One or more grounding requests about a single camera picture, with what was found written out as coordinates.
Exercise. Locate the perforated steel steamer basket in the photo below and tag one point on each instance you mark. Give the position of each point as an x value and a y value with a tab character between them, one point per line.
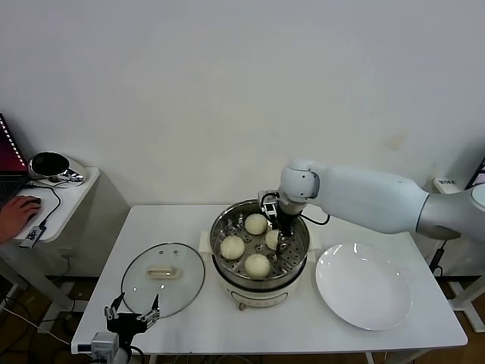
301	240

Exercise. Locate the black laptop showing video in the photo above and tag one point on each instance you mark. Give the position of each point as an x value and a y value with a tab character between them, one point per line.
480	170

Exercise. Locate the white steamed baozi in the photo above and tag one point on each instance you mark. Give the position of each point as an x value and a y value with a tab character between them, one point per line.
271	240
255	224
257	266
232	248

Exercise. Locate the black computer mouse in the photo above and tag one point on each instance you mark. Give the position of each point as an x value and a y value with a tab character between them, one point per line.
36	201

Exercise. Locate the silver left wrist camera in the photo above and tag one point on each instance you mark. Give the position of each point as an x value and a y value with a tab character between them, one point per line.
103	343

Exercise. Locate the grey usb hub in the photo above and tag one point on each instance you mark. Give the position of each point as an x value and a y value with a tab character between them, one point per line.
33	237

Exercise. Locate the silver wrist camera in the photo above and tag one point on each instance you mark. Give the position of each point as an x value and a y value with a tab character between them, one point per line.
103	343
268	206

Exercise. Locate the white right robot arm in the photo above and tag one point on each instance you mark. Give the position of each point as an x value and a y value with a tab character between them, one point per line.
360	193

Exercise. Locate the person's bare hand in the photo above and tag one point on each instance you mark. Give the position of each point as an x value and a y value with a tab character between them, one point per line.
17	218

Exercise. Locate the white side desk with gadget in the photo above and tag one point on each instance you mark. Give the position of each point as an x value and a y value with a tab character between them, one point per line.
72	197

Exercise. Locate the cream electric cooker base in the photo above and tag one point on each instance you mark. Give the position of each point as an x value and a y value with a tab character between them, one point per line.
257	294

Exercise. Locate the black laptop with dark keyboard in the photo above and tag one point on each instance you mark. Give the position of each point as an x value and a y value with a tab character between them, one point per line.
11	159

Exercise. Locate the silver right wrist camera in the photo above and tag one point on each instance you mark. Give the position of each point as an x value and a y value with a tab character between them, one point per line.
268	206

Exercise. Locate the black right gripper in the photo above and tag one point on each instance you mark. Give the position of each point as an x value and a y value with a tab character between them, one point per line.
286	225

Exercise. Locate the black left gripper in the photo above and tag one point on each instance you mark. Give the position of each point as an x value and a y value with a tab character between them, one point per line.
127	323

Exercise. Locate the white round plate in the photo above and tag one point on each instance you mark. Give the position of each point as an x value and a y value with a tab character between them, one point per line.
360	288

